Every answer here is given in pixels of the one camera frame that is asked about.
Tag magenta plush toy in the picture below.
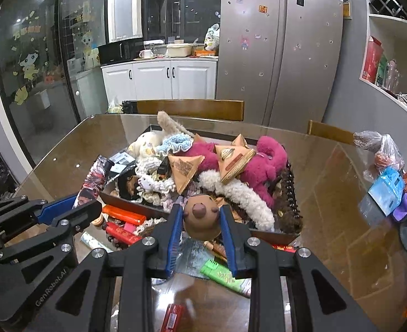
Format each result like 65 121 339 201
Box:
181 136 289 208

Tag dark storage box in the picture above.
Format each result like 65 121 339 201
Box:
100 121 306 247

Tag comic print packet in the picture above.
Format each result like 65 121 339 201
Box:
73 155 112 210

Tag white plastic bag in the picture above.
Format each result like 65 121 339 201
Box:
204 24 221 51

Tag black curly hair doll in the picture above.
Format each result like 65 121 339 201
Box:
117 173 139 200

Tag blue packet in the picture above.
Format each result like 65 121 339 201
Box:
368 166 405 217

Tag glass sliding door with stickers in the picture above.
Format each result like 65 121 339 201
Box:
0 0 109 167

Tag orange tube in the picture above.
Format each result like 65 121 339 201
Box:
102 205 147 225

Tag white wall shelf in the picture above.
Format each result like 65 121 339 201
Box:
359 0 407 125

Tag wooden chair back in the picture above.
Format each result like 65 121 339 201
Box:
122 100 245 122

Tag blue crochet scrunchie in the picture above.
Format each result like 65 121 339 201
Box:
157 134 194 154

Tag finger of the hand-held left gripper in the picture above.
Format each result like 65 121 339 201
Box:
0 194 78 240
0 200 103 274

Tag white kitchen cabinet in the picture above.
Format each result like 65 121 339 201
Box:
101 57 219 111

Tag clear plastic snack bag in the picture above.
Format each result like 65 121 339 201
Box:
353 131 405 180

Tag green packet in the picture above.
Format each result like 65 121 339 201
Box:
200 259 252 297

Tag black spiral comb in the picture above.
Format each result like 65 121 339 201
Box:
282 159 303 219

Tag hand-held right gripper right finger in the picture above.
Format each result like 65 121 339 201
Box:
219 204 379 332

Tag red tube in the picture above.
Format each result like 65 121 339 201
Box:
105 222 145 247

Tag silver refrigerator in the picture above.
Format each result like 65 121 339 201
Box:
215 0 344 132

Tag small red box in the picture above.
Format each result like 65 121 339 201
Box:
160 304 185 332

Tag black microwave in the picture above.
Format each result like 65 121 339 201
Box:
98 40 145 66

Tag brown round plush toy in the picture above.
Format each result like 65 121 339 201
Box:
184 194 222 240

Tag glass-topped wooden desktop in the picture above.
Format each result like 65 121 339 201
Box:
3 112 407 332

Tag white fluffy long plush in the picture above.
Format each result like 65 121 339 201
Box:
198 171 275 230

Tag green box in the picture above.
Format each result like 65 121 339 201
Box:
376 53 389 89

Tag cream basin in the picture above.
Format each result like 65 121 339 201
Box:
166 43 192 58

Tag silver wrapped tube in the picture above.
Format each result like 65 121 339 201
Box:
81 232 112 253

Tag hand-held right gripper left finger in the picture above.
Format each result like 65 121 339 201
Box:
27 204 185 332

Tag clear packet with black contents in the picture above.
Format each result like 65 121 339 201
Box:
108 152 136 173

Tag cream plush rabbit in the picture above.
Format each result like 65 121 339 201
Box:
127 111 190 157

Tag narrow wooden chair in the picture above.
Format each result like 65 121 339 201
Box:
306 120 356 146

